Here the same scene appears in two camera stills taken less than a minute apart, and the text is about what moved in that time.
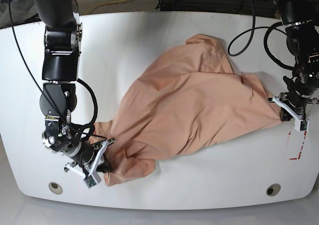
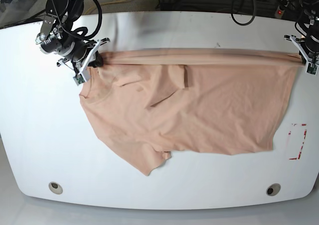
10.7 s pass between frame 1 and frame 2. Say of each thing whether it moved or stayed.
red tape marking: stayed
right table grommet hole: stayed
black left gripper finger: moved
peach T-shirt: moved
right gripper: moved
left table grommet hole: stayed
